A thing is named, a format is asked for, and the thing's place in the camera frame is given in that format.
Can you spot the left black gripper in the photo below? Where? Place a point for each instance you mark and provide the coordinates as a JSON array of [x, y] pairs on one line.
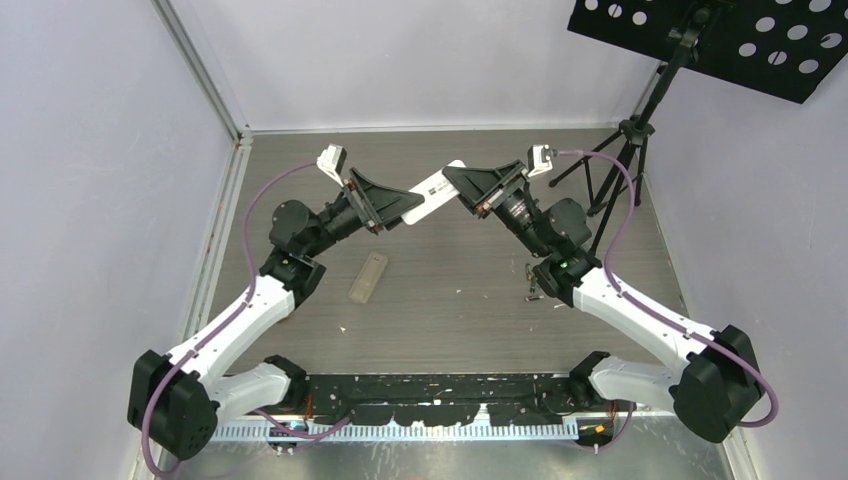
[[378, 206]]

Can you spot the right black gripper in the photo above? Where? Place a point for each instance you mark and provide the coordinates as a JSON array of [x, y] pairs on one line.
[[487, 188]]

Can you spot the white remote control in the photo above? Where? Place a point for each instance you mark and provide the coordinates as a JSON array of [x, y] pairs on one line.
[[436, 190]]

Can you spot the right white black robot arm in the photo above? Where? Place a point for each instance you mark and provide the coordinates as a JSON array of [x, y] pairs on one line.
[[709, 379]]

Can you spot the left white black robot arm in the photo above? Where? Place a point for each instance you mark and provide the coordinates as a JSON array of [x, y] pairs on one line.
[[180, 397]]

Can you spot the translucent beige remote cover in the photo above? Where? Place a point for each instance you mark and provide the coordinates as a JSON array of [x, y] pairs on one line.
[[368, 277]]

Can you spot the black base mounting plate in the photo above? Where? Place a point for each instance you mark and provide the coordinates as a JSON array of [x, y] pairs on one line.
[[441, 400]]

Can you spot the black music stand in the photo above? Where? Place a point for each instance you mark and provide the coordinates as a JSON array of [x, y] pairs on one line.
[[780, 48]]

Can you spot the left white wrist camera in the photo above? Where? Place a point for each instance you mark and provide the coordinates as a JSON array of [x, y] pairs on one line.
[[331, 162]]

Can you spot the aluminium corner frame post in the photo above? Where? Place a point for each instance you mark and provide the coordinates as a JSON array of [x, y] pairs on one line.
[[186, 29]]

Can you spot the perforated metal cable tray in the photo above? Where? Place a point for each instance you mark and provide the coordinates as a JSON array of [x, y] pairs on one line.
[[253, 430]]

